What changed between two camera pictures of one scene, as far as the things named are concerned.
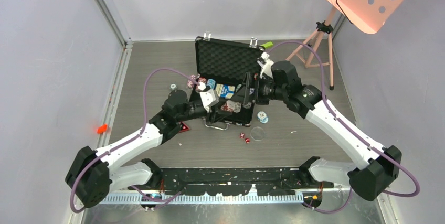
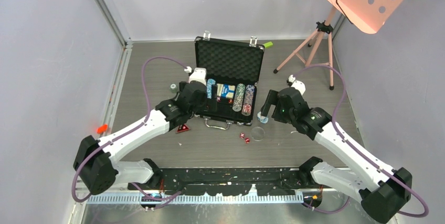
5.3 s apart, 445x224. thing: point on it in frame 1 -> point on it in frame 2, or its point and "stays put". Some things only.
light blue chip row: x=211 y=82 stays put
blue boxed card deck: x=224 y=91 stays put
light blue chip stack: x=262 y=117 stays put
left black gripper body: x=210 y=116 -> x=205 y=104
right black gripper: x=248 y=84 -> x=272 y=99
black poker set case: x=221 y=64 stays put
